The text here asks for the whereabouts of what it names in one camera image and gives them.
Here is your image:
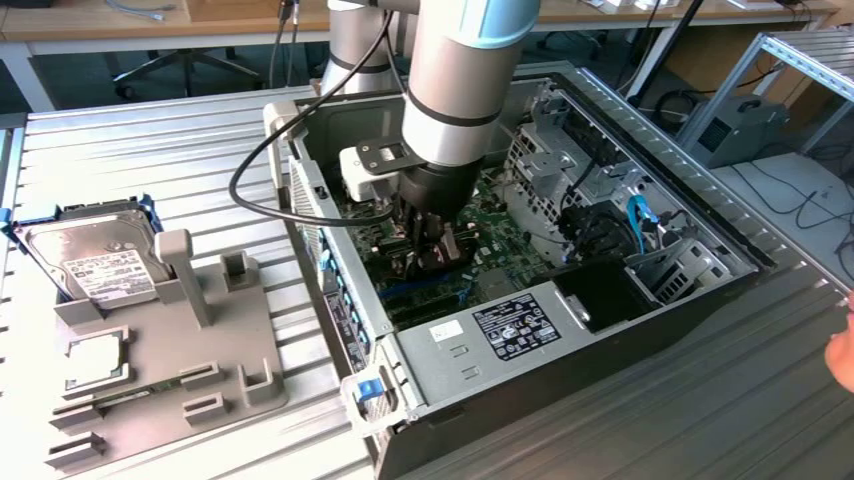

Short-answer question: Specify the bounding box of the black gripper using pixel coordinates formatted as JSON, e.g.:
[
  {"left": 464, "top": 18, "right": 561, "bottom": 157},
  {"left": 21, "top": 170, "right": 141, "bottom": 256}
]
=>
[{"left": 397, "top": 158, "right": 481, "bottom": 241}]

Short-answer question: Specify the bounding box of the thin silver panel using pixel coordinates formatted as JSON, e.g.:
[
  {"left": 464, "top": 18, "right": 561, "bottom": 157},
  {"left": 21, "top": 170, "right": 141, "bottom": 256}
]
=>
[{"left": 756, "top": 219, "right": 854, "bottom": 297}]

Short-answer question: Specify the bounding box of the person's hand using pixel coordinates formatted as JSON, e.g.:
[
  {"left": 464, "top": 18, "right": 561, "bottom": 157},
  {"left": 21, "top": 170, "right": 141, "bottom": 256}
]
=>
[{"left": 824, "top": 293, "right": 854, "bottom": 394}]

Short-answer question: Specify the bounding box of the green Dell motherboard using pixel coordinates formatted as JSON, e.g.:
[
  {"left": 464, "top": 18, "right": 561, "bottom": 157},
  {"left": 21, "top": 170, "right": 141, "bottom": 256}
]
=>
[{"left": 342, "top": 167, "right": 569, "bottom": 332}]

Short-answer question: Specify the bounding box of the silver disk bay cage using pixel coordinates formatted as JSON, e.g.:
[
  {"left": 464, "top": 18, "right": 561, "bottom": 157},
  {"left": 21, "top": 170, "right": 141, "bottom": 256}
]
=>
[{"left": 503, "top": 82, "right": 761, "bottom": 307}]

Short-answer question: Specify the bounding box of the blue expansion slot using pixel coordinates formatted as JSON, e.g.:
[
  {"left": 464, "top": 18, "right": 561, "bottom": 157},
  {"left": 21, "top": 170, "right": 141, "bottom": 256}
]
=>
[{"left": 379, "top": 272, "right": 460, "bottom": 300}]

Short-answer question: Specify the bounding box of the silver chipset heatsink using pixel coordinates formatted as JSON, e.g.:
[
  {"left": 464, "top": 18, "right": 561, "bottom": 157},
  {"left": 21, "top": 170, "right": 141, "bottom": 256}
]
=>
[{"left": 476, "top": 269, "right": 529, "bottom": 297}]

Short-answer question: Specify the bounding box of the black slot with blue latch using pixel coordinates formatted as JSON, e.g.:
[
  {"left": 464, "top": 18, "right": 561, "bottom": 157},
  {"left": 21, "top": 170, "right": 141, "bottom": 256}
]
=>
[{"left": 384, "top": 289, "right": 469, "bottom": 314}]

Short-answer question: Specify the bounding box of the blue card retainer strip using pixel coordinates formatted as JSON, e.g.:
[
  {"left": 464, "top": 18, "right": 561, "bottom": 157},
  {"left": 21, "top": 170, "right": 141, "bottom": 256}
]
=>
[{"left": 316, "top": 247, "right": 372, "bottom": 354}]

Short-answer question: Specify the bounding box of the black expansion slot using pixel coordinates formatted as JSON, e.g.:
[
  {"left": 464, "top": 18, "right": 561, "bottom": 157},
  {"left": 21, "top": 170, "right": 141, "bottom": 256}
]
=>
[{"left": 391, "top": 302, "right": 472, "bottom": 326}]

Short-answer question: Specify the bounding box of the silver power supply unit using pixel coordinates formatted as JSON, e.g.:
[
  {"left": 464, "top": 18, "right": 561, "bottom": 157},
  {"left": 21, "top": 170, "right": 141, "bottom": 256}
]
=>
[{"left": 392, "top": 279, "right": 595, "bottom": 407}]

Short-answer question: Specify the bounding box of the black office chair base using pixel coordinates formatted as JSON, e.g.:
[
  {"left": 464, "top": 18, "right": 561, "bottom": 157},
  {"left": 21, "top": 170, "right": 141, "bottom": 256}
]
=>
[
  {"left": 109, "top": 47, "right": 265, "bottom": 99},
  {"left": 536, "top": 29, "right": 609, "bottom": 62}
]

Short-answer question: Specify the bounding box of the open black PC case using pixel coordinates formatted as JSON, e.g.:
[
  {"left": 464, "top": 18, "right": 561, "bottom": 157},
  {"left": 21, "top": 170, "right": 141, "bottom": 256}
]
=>
[{"left": 262, "top": 60, "right": 779, "bottom": 480}]

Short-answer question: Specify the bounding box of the black slanted pole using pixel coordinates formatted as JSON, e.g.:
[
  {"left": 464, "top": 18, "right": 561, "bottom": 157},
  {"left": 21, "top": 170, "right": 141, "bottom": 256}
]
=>
[{"left": 625, "top": 0, "right": 708, "bottom": 100}]

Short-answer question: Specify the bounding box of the grey equipment box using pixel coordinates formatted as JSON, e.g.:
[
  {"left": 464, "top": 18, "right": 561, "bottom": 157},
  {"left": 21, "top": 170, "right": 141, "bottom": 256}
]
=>
[{"left": 692, "top": 94, "right": 792, "bottom": 169}]

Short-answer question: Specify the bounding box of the grey parts rack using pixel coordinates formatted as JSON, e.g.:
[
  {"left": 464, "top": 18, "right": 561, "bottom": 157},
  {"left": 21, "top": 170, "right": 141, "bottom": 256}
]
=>
[{"left": 42, "top": 228, "right": 289, "bottom": 474}]

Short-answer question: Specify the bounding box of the silver hard disk drive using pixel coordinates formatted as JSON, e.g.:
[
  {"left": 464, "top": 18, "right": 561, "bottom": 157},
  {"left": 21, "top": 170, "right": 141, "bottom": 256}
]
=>
[{"left": 12, "top": 202, "right": 165, "bottom": 309}]

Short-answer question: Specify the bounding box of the green RAM stick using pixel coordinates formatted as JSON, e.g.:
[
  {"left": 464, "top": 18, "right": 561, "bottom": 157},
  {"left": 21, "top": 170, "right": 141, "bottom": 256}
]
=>
[{"left": 52, "top": 377, "right": 185, "bottom": 416}]

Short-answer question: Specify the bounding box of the silver CPU chip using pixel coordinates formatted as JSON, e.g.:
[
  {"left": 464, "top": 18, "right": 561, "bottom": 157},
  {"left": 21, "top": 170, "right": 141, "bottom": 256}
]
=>
[{"left": 62, "top": 334, "right": 132, "bottom": 391}]

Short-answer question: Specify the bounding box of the blue disk caddy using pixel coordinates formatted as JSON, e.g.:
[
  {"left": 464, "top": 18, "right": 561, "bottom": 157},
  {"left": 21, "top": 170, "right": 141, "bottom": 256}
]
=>
[{"left": 0, "top": 193, "right": 165, "bottom": 242}]

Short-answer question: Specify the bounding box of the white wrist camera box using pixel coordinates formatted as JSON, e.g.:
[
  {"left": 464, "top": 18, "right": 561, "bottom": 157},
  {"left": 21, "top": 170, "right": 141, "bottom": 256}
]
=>
[{"left": 337, "top": 141, "right": 428, "bottom": 204}]

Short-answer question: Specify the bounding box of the black power wire bundle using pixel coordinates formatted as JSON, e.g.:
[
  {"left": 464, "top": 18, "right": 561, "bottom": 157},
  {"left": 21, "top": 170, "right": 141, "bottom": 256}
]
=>
[{"left": 557, "top": 203, "right": 632, "bottom": 264}]

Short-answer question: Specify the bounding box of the blue disk wire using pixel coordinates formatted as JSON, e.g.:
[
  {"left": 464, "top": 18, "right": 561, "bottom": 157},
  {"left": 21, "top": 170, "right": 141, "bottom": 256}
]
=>
[{"left": 624, "top": 193, "right": 653, "bottom": 256}]

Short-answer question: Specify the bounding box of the black camera cable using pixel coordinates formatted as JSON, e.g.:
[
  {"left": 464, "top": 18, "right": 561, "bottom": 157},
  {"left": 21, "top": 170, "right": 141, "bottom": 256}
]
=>
[{"left": 228, "top": 0, "right": 409, "bottom": 229}]

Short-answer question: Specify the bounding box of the hanging black cable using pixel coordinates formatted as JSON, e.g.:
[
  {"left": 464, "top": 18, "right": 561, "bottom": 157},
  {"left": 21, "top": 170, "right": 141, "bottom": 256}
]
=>
[{"left": 268, "top": 0, "right": 300, "bottom": 90}]

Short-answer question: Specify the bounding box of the coiled black cable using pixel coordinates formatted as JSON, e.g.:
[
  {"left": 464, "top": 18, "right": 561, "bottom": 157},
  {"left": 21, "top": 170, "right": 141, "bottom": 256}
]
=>
[{"left": 651, "top": 88, "right": 700, "bottom": 126}]

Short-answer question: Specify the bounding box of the wooden desk white frame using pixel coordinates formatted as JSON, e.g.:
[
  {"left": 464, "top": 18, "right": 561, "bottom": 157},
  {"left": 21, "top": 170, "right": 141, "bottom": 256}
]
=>
[
  {"left": 0, "top": 0, "right": 334, "bottom": 114},
  {"left": 536, "top": 0, "right": 840, "bottom": 101}
]

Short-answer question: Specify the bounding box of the loose black cable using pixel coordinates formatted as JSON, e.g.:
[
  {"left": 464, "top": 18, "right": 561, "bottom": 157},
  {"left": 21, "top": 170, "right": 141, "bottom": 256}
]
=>
[{"left": 729, "top": 162, "right": 854, "bottom": 231}]

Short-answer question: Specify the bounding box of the grey network cable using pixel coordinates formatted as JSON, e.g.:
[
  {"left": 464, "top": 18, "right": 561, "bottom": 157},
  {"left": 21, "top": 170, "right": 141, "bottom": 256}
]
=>
[{"left": 104, "top": 0, "right": 178, "bottom": 22}]

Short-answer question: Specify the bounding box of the aluminium frame table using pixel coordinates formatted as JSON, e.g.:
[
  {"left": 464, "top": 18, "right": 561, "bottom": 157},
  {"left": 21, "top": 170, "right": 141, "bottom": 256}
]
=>
[{"left": 672, "top": 27, "right": 854, "bottom": 156}]

